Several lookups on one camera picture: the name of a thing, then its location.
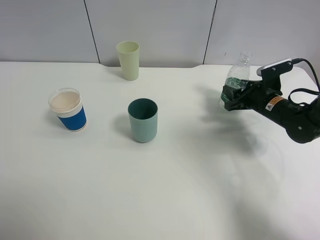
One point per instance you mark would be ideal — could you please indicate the blue sleeved clear cup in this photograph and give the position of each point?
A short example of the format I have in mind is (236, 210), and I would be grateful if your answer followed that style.
(67, 105)

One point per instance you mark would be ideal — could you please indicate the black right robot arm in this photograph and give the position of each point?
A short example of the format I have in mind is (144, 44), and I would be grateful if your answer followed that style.
(301, 121)

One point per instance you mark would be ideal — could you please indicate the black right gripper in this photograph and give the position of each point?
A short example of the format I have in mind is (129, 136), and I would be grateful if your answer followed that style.
(257, 96)

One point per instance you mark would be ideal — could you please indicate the teal plastic cup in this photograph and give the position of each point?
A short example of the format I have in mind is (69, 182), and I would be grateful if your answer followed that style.
(143, 117)

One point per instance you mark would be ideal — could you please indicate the pale green tall cup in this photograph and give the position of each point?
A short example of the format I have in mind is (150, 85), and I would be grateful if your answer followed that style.
(129, 59)

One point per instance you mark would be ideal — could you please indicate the clear green label water bottle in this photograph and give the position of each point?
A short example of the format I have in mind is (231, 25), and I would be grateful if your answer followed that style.
(238, 75)

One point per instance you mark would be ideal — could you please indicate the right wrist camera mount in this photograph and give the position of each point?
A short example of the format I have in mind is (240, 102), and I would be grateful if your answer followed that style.
(270, 74)

